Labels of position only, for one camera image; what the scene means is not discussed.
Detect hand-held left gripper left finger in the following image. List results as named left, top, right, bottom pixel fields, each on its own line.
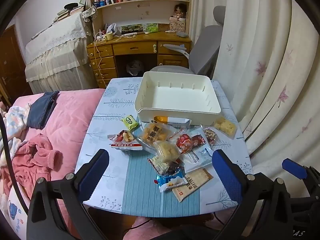
left=26, top=149, right=110, bottom=240

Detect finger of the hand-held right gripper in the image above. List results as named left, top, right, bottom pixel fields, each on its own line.
left=282, top=158, right=320, bottom=180

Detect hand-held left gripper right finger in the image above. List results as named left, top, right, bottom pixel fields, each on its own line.
left=212, top=149, right=293, bottom=240

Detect tan cracker packet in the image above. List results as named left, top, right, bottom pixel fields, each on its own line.
left=171, top=168, right=213, bottom=203

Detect light blue snack packet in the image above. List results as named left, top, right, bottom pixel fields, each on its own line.
left=180, top=127, right=214, bottom=173

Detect clear nut snack packet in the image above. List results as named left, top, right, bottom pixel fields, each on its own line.
left=202, top=127, right=218, bottom=146

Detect red white dried fruit packet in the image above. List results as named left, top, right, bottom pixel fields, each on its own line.
left=108, top=129, right=143, bottom=151

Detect clear rice crisp packet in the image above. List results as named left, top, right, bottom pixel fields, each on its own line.
left=153, top=140, right=181, bottom=164
left=213, top=116, right=237, bottom=139

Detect dark red snack packet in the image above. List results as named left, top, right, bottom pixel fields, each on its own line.
left=175, top=133, right=208, bottom=154

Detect dark brown candy packet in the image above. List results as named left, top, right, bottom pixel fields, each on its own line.
left=160, top=161, right=181, bottom=175

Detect small blue snack packet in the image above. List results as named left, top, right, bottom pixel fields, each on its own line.
left=154, top=169, right=187, bottom=193

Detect small printed snack packet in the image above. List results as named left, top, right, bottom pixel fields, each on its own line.
left=147, top=155, right=170, bottom=174

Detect orange pastry packet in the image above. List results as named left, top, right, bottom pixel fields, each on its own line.
left=137, top=121, right=178, bottom=153

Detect white plastic bin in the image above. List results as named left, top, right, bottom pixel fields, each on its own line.
left=135, top=71, right=222, bottom=126

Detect pink blanket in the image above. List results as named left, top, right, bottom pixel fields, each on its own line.
left=0, top=89, right=105, bottom=240

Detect pink fleece robe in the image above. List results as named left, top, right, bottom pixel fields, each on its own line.
left=11, top=134, right=63, bottom=195

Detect green snack packet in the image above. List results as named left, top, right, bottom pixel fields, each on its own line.
left=122, top=115, right=139, bottom=131

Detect white orange snack packet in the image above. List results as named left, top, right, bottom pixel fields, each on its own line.
left=153, top=116, right=192, bottom=127

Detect navy folded pants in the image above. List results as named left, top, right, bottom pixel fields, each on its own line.
left=27, top=91, right=60, bottom=130

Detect white floral garment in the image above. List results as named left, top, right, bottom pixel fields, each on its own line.
left=0, top=105, right=30, bottom=165

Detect cream floral curtain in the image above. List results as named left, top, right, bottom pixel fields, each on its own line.
left=189, top=0, right=320, bottom=180

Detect dark bag under desk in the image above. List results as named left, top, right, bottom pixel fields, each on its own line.
left=126, top=60, right=144, bottom=77

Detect grey office chair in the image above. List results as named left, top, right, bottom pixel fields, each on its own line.
left=149, top=6, right=227, bottom=78

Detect wooden desk with drawers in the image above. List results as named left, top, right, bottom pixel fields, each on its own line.
left=86, top=31, right=192, bottom=88

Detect brown wooden door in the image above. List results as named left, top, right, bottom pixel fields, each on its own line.
left=0, top=25, right=33, bottom=103

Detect black green snack bag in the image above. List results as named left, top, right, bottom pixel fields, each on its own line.
left=122, top=25, right=144, bottom=34

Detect printed gift bag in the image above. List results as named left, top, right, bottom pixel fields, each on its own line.
left=169, top=20, right=187, bottom=32

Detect patterned cloth bag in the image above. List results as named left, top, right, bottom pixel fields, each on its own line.
left=82, top=5, right=98, bottom=22

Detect brown haired doll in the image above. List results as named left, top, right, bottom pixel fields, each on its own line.
left=169, top=3, right=187, bottom=22

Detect wooden bookshelf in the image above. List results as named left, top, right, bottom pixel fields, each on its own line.
left=88, top=0, right=192, bottom=34

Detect black cable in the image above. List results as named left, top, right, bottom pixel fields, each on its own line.
left=0, top=114, right=28, bottom=214

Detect white charging cable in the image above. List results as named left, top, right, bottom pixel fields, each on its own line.
left=94, top=34, right=107, bottom=86

